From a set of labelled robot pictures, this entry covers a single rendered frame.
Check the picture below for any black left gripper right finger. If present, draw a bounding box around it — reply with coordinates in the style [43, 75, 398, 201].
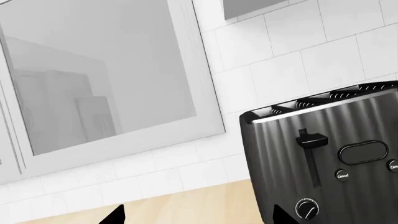
[272, 203, 300, 224]

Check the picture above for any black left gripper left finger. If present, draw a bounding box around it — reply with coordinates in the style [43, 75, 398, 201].
[98, 203, 126, 224]

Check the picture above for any black ribbed metal toaster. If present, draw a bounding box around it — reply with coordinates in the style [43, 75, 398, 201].
[239, 80, 398, 224]

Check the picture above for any white framed glass window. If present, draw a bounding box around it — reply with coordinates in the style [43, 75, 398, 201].
[0, 0, 227, 185]

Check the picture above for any grey wall cabinet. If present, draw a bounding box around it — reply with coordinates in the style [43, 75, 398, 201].
[223, 0, 290, 24]

